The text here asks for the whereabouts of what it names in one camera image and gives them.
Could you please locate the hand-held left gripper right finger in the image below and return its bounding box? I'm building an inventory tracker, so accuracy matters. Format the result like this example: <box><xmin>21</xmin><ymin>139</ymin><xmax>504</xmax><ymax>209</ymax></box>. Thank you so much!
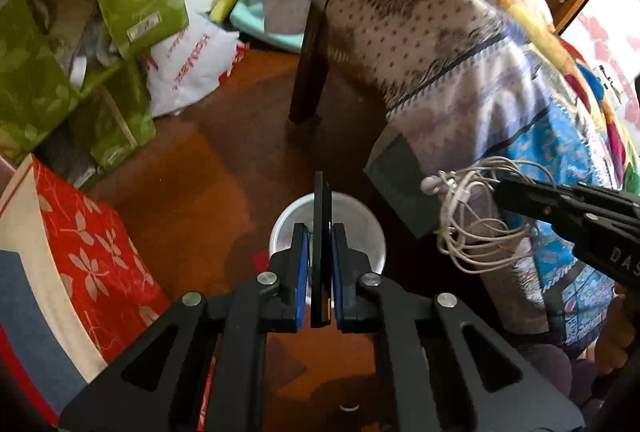
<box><xmin>331</xmin><ymin>222</ymin><xmax>585</xmax><ymax>432</ymax></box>

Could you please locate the red floral print box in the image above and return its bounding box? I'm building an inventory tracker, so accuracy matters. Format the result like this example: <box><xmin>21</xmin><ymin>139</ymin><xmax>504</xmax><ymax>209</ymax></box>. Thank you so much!
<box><xmin>0</xmin><ymin>154</ymin><xmax>173</xmax><ymax>424</ymax></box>

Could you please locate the bed with patchwork sheet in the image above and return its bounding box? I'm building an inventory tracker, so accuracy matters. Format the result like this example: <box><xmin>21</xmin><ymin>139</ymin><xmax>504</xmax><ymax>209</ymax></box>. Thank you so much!
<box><xmin>262</xmin><ymin>0</ymin><xmax>628</xmax><ymax>355</ymax></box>

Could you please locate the white earphone cable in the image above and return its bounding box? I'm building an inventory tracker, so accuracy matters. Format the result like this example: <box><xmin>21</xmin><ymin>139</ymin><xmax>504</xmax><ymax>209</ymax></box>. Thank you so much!
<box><xmin>420</xmin><ymin>156</ymin><xmax>559</xmax><ymax>276</ymax></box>

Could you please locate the dark grey board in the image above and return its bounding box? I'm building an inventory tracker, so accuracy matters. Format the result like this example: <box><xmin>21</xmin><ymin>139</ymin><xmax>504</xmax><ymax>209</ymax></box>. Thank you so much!
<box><xmin>363</xmin><ymin>131</ymin><xmax>444</xmax><ymax>239</ymax></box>

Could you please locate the white plastic bucket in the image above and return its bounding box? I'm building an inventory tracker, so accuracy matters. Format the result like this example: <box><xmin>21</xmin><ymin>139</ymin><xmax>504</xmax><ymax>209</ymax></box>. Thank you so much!
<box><xmin>269</xmin><ymin>192</ymin><xmax>389</xmax><ymax>294</ymax></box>

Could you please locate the white plastic bag red print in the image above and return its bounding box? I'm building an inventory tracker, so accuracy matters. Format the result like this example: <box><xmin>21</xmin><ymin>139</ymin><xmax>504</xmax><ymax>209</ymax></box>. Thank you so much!
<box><xmin>146</xmin><ymin>19</ymin><xmax>247</xmax><ymax>119</ymax></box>

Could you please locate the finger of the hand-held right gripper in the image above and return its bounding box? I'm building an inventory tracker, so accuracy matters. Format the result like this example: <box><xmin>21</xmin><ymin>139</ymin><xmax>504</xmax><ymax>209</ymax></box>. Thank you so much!
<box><xmin>494</xmin><ymin>184</ymin><xmax>563</xmax><ymax>227</ymax></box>
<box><xmin>500</xmin><ymin>176</ymin><xmax>583</xmax><ymax>203</ymax></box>

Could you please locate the colourful plush blanket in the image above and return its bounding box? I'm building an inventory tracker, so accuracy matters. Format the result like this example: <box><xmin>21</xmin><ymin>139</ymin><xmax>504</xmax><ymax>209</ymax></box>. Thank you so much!
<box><xmin>454</xmin><ymin>0</ymin><xmax>640</xmax><ymax>193</ymax></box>

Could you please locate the person's right hand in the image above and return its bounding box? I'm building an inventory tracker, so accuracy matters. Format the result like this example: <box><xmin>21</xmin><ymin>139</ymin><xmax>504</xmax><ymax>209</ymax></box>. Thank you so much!
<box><xmin>596</xmin><ymin>292</ymin><xmax>635</xmax><ymax>376</ymax></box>

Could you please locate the purple cloth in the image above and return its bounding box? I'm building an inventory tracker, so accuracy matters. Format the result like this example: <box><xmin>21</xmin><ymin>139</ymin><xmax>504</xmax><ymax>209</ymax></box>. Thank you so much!
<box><xmin>525</xmin><ymin>344</ymin><xmax>603</xmax><ymax>409</ymax></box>

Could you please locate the black slab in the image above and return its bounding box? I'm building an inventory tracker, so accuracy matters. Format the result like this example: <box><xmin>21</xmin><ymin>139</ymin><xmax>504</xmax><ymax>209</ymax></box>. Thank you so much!
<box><xmin>310</xmin><ymin>170</ymin><xmax>334</xmax><ymax>329</ymax></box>

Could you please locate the glass pane with heart stickers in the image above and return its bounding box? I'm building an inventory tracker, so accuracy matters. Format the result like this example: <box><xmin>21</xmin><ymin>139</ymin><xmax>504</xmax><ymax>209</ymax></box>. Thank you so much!
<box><xmin>560</xmin><ymin>0</ymin><xmax>640</xmax><ymax>134</ymax></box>

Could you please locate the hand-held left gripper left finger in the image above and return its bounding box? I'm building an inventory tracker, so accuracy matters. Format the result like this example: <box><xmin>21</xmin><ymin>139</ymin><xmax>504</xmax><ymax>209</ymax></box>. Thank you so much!
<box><xmin>59</xmin><ymin>223</ymin><xmax>311</xmax><ymax>432</ymax></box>

